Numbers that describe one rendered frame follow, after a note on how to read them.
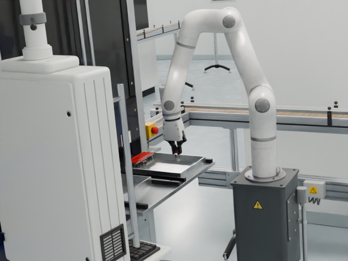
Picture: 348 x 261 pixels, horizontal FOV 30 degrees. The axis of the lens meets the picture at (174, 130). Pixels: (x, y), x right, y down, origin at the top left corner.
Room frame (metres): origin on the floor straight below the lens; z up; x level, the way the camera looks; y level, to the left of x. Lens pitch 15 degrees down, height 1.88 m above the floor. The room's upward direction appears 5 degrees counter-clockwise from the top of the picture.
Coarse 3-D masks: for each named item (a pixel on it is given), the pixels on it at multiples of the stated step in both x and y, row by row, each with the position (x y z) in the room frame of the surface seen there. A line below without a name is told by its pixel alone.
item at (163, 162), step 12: (156, 156) 3.20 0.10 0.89; (168, 156) 3.16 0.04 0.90; (180, 156) 3.13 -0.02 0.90; (192, 156) 3.09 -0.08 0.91; (204, 156) 3.06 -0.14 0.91; (120, 168) 3.01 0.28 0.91; (132, 168) 2.97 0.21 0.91; (156, 168) 3.04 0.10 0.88; (168, 168) 3.02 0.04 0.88; (180, 168) 3.01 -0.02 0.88; (192, 168) 2.94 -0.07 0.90
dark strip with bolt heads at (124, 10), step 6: (120, 0) 3.21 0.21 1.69; (126, 12) 3.25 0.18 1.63; (126, 18) 3.24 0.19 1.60; (126, 24) 3.24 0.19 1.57; (126, 30) 3.23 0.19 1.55; (126, 36) 3.23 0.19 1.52; (126, 42) 3.22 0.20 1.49; (126, 48) 3.22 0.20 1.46; (126, 54) 3.21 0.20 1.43; (126, 60) 3.21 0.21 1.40; (132, 66) 3.25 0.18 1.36; (132, 72) 3.24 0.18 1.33; (132, 78) 3.24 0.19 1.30; (132, 84) 3.23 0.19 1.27; (132, 90) 3.23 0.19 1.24
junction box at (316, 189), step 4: (308, 180) 3.60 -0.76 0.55; (312, 180) 3.59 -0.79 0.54; (304, 184) 3.57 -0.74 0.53; (308, 184) 3.56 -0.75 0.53; (312, 184) 3.55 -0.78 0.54; (316, 184) 3.54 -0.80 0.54; (320, 184) 3.52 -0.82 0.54; (324, 184) 3.54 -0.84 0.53; (308, 188) 3.56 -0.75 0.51; (312, 188) 3.55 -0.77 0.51; (316, 188) 3.53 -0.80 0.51; (320, 188) 3.52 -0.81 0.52; (324, 188) 3.53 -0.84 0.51; (308, 192) 3.56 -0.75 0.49; (312, 192) 3.55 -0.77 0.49; (316, 192) 3.54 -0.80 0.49; (320, 192) 3.52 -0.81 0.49; (324, 192) 3.53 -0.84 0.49; (308, 196) 3.56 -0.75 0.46; (312, 196) 3.55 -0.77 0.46; (316, 196) 3.54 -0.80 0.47; (320, 196) 3.53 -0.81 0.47; (324, 196) 3.53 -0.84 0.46
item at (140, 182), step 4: (124, 176) 2.89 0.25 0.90; (136, 176) 2.86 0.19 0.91; (140, 176) 2.85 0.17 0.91; (144, 176) 2.84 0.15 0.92; (124, 180) 2.89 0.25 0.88; (136, 180) 2.86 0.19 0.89; (140, 180) 2.85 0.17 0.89; (144, 180) 2.78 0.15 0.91; (148, 180) 2.80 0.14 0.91; (124, 184) 2.84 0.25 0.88; (136, 184) 2.83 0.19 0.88; (140, 184) 2.74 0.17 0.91; (144, 184) 2.77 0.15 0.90; (148, 184) 2.80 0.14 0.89; (124, 188) 2.78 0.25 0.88; (136, 188) 2.71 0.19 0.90; (140, 188) 2.74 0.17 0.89; (124, 192) 2.74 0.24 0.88; (136, 192) 2.71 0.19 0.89; (124, 196) 2.63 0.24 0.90; (124, 200) 2.62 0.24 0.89
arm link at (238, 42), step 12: (240, 24) 2.89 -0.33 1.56; (228, 36) 2.90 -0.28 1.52; (240, 36) 2.87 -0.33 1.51; (240, 48) 2.82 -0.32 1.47; (252, 48) 2.85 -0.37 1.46; (240, 60) 2.82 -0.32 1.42; (252, 60) 2.82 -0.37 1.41; (240, 72) 2.85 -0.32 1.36; (252, 72) 2.83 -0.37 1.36; (252, 84) 2.89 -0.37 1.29; (264, 84) 2.89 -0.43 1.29
